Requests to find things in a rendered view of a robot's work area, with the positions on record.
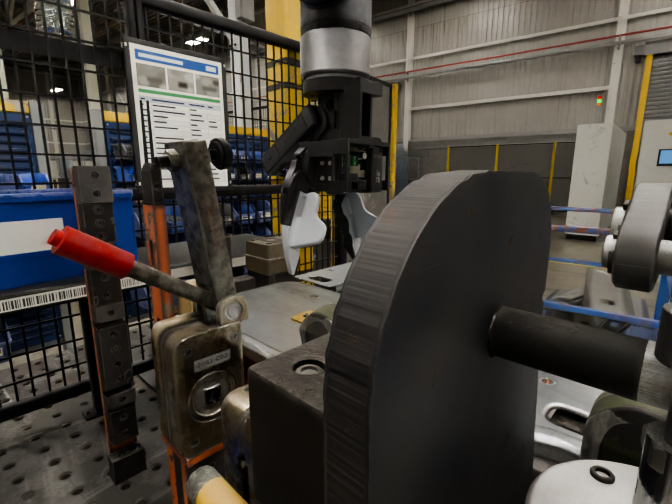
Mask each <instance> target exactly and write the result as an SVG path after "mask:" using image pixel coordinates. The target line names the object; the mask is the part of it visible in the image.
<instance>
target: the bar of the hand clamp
mask: <svg viewBox="0 0 672 504"><path fill-rule="evenodd" d="M164 147H165V151H164V153H163V156H156V157H155V158H154V161H155V165H156V167H157V168H158V169H160V168H167V169H168V170H169V171H170V173H171V177H172V181H173V186H174V190H175V194H176V198H177V203H178V207H179V211H180V216H181V220H182V224H183V229H184V233H185V237H186V241H187V246H188V250H189V254H190V259H191V263H192V267H193V271H194V276H195V280H196V284H197V287H199V288H202V289H204V290H207V291H211V293H212V297H213V302H214V306H215V311H216V307H217V304H218V302H219V301H220V300H221V299H222V298H223V297H225V296H227V295H231V294H237V293H236V288H235V283H234V278H233V273H232V268H231V263H230V258H229V253H228V248H227V243H226V238H225V233H224V228H223V223H222V218H221V213H220V208H219V203H218V198H217V193H216V188H215V183H214V178H213V173H212V168H211V163H212V164H213V165H214V166H215V167H216V168H217V169H218V170H225V169H229V168H230V166H231V164H232V162H233V151H232V148H231V146H230V144H229V143H228V142H227V141H226V140H225V139H224V138H214V139H212V140H211V142H210V144H209V147H208V148H207V143H206V140H195V141H194V140H183V141H175V142H167V143H165V144H164ZM201 306H202V305H201ZM202 310H203V314H204V319H205V321H207V322H211V321H213V320H215V319H216V312H215V311H213V310H210V309H207V308H205V307H203V306H202Z"/></svg>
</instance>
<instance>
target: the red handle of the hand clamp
mask: <svg viewBox="0 0 672 504"><path fill-rule="evenodd" d="M47 244H49V245H52V247H51V253H52V254H55V255H58V256H60V257H63V258H66V259H68V260H71V261H74V262H76V263H79V264H82V265H84V266H87V267H90V268H92V269H95V270H98V271H100V272H103V273H106V274H108V275H111V276H113V277H116V278H119V279H123V278H125V277H126V276H127V277H130V278H132V279H135V280H138V281H140V282H143V283H145V284H148V285H151V286H153V287H156V288H158V289H161V290H164V291H166V292H169V293H171V294H174V295H177V296H179V297H182V298H184V299H187V300H190V301H192V302H195V303H197V304H200V305H202V306H203V307H205V308H207V309H210V310H213V311H215V306H214V302H213V297H212V293H211V291H207V290H204V289H202V288H199V287H197V286H195V285H192V284H190V283H188V282H185V281H183V280H180V279H178V278H176V277H173V276H171V275H169V274H166V273H164V272H162V271H159V270H157V269H154V268H152V267H150V266H147V265H145V264H143V263H140V262H138V261H136V260H135V255H134V254H132V253H130V252H127V251H125V250H123V249H120V248H118V247H116V246H113V245H111V244H109V243H106V242H104V241H102V240H100V239H97V238H95V237H93V236H90V235H88V234H86V233H83V232H81V231H79V230H76V229H74V228H72V227H69V226H65V227H64V228H63V229H62V230H58V229H55V230H54V231H53V232H52V233H51V235H50V236H49V238H48V241H47ZM215 312H216V311H215Z"/></svg>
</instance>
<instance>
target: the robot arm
mask: <svg viewBox="0 0 672 504"><path fill-rule="evenodd" d="M299 1H300V33H301V37H300V76H301V79H302V80H303V81H304V82H303V97H305V98H307V99H311V100H316V101H318V105H319V106H317V105H311V104H308V105H306V106H305V108H304V109H303V110H302V111H301V112H300V113H299V115H298V116H297V117H296V118H295V119H294V120H293V122H292V123H291V124H290V125H289V126H288V127H287V129H286V130H285V131H284V132H283V133H282V134H281V136H280V137H279V138H278V139H277V140H276V141H275V143H274V144H273V145H272V146H271V147H270V148H269V150H268V151H267V152H266V153H265V154H264V155H263V157H262V158H261V161H262V163H263V166H264V169H265V171H266V174H267V176H280V177H285V179H284V181H283V184H282V188H281V196H280V223H281V225H282V243H283V250H284V256H285V261H286V265H287V270H288V273H289V274H291V275H295V273H296V270H297V267H298V263H299V260H300V248H303V247H308V246H313V245H318V244H320V243H321V242H322V241H323V240H324V238H325V235H326V231H327V228H326V225H325V224H324V223H323V222H322V221H321V220H320V219H319V217H318V209H319V205H320V196H319V193H320V192H321V191H325V192H326V194H330V195H335V194H336V196H335V198H334V201H333V203H332V206H333V210H334V213H335V214H336V215H337V216H338V218H339V221H340V231H341V233H342V235H343V238H344V245H343V246H344V248H345V249H346V251H347V252H348V253H349V255H350V256H351V258H352V259H353V260H354V258H355V256H356V254H357V251H358V249H359V247H360V242H361V237H364V236H366V234H367V232H368V231H369V229H370V228H371V226H372V225H373V223H374V222H375V221H376V219H377V218H378V217H376V216H375V215H373V214H371V213H369V212H368V211H367V210H366V209H365V207H364V204H363V200H362V198H361V196H360V194H359V193H376V192H381V191H382V190H389V171H390V143H386V142H382V141H381V138H376V137H372V100H373V98H377V97H383V83H382V82H379V81H377V82H376V81H375V82H372V83H371V82H370V81H369V78H370V55H371V24H372V0H299ZM383 156H386V166H385V180H382V159H383Z"/></svg>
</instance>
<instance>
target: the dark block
mask: <svg viewBox="0 0 672 504"><path fill-rule="evenodd" d="M329 337H330V333H328V334H326V335H323V336H321V337H319V338H316V339H314V340H311V341H309V342H307V343H304V344H302V345H299V346H297V347H295V348H292V349H290V350H288V351H285V352H283V353H280V354H278V355H276V356H273V357H271V358H269V359H266V360H264V361H261V362H259V363H257V364H254V365H252V366H250V367H249V369H248V388H249V408H250V428H251V447H252V467H253V487H254V497H255V499H256V500H257V501H258V503H257V504H324V484H323V479H324V465H323V410H324V405H323V383H324V375H325V351H326V348H327V345H328V341H329Z"/></svg>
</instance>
